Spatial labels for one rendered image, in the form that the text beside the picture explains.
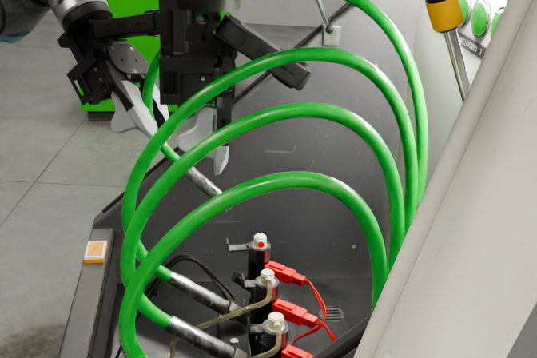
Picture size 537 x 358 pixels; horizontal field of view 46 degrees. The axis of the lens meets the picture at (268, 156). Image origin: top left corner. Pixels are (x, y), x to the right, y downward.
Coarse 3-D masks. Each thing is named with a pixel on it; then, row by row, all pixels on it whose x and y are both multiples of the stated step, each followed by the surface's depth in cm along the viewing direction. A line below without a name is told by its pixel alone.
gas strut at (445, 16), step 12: (432, 0) 38; (444, 0) 38; (456, 0) 38; (432, 12) 38; (444, 12) 38; (456, 12) 38; (432, 24) 39; (444, 24) 38; (456, 24) 38; (444, 36) 39; (456, 36) 39; (456, 48) 40; (456, 60) 40; (456, 72) 40; (468, 84) 41
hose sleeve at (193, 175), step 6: (192, 168) 89; (186, 174) 89; (192, 174) 88; (198, 174) 89; (192, 180) 89; (198, 180) 89; (204, 180) 89; (198, 186) 89; (204, 186) 89; (210, 186) 89; (216, 186) 89; (204, 192) 89; (210, 192) 89; (216, 192) 89; (222, 192) 89
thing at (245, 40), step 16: (224, 16) 70; (224, 32) 67; (240, 32) 67; (256, 32) 71; (240, 48) 68; (256, 48) 68; (272, 48) 68; (288, 64) 69; (304, 64) 70; (288, 80) 70; (304, 80) 70
